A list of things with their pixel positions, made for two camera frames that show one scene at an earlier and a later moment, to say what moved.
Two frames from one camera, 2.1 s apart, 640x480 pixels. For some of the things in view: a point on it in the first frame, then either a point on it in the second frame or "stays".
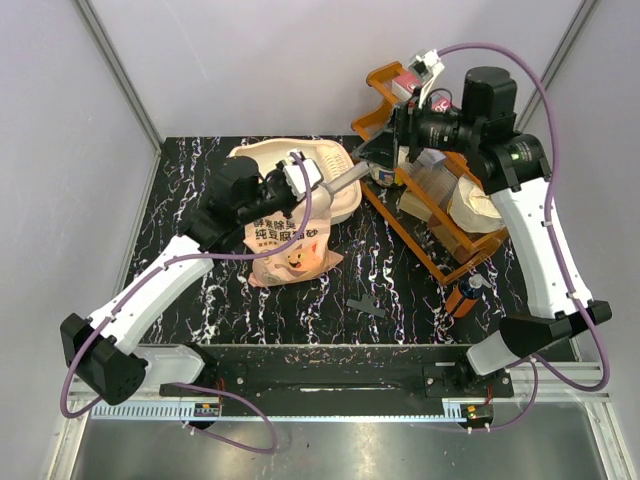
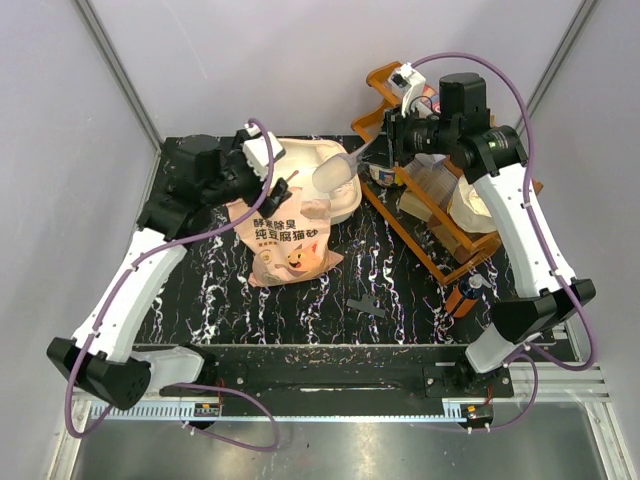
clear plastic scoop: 322,199 -> 335,171
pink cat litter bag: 310,257 stays
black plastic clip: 367,305 stays
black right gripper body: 427,129 stays
